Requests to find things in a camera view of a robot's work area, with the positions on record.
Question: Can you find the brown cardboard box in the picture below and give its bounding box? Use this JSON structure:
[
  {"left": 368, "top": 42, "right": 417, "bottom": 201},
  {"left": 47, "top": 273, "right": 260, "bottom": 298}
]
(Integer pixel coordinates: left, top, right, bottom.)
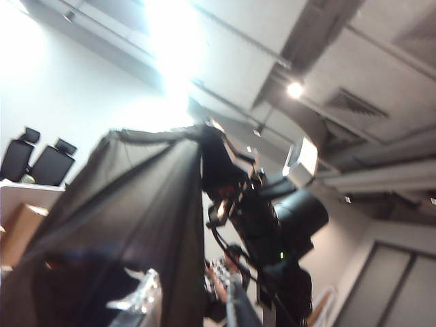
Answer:
[{"left": 0, "top": 202, "right": 50, "bottom": 270}]

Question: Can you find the long ceiling light strip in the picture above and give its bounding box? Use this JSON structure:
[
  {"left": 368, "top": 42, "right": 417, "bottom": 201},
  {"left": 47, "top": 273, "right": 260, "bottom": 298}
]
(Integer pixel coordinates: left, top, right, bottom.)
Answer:
[{"left": 142, "top": 0, "right": 212, "bottom": 120}]

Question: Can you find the black plastic garbage bag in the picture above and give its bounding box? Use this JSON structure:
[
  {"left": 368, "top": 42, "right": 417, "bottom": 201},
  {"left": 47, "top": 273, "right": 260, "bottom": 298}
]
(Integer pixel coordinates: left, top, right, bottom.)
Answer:
[{"left": 0, "top": 124, "right": 219, "bottom": 327}]

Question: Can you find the black office chair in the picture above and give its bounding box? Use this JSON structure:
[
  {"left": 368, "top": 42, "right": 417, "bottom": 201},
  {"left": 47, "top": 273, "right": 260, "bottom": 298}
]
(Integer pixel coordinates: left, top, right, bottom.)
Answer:
[
  {"left": 30, "top": 138, "right": 78, "bottom": 187},
  {"left": 1, "top": 126, "right": 41, "bottom": 183}
]

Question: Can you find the person in checkered shirt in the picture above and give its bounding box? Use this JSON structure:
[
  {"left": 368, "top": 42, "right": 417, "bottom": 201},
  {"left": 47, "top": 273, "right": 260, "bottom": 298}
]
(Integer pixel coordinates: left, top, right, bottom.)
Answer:
[{"left": 203, "top": 243, "right": 255, "bottom": 323}]

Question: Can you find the grey double door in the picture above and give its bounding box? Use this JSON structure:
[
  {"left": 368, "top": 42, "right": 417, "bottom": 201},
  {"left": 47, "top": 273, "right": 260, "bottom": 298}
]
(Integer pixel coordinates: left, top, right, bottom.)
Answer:
[{"left": 340, "top": 240, "right": 436, "bottom": 327}]

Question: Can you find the white ceiling-mounted box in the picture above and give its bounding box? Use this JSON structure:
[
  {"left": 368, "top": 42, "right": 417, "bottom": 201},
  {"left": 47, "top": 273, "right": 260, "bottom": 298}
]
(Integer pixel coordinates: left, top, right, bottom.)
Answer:
[{"left": 282, "top": 136, "right": 320, "bottom": 187}]

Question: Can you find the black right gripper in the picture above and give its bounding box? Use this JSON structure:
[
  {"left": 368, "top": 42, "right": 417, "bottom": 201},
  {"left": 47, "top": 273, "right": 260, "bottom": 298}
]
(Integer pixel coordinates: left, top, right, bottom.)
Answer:
[{"left": 199, "top": 125, "right": 284, "bottom": 247}]

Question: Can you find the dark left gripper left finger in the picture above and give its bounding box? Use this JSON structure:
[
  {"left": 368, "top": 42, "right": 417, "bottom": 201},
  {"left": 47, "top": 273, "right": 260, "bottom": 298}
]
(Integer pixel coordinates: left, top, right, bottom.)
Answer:
[{"left": 44, "top": 250, "right": 137, "bottom": 274}]

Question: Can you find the ceiling air vent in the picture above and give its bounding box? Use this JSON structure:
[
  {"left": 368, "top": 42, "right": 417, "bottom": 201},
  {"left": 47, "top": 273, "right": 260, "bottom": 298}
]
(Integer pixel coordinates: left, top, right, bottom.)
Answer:
[{"left": 326, "top": 87, "right": 391, "bottom": 120}]

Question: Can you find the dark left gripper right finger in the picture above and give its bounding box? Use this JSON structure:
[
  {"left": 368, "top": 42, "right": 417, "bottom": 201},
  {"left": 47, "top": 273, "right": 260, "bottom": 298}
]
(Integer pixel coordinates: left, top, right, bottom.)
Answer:
[{"left": 225, "top": 281, "right": 264, "bottom": 327}]

